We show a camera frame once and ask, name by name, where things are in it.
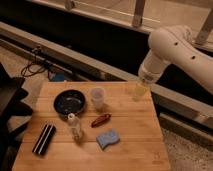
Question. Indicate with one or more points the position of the translucent yellowish gripper tool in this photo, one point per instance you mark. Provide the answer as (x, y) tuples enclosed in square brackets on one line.
[(139, 90)]

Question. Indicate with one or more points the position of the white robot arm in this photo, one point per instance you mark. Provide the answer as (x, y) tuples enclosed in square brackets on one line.
[(172, 45)]

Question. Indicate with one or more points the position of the clear plastic bottle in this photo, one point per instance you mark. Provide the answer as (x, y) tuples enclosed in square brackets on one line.
[(75, 126)]

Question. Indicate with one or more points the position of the translucent plastic cup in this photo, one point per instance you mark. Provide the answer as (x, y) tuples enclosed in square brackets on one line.
[(97, 97)]

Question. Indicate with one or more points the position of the reddish brown sausage toy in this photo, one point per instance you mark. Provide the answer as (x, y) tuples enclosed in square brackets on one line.
[(100, 120)]

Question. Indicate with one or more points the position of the blue sponge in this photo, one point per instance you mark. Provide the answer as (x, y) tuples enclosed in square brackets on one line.
[(107, 138)]

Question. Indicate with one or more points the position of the black round pan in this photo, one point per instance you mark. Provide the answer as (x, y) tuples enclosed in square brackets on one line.
[(69, 101)]

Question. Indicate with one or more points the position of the blue floor object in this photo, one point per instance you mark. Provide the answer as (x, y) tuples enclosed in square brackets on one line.
[(58, 77)]

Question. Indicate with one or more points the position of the black white striped block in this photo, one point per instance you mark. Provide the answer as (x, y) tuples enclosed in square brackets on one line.
[(44, 139)]

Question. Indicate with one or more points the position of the black chair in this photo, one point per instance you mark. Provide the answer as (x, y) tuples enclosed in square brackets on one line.
[(11, 95)]

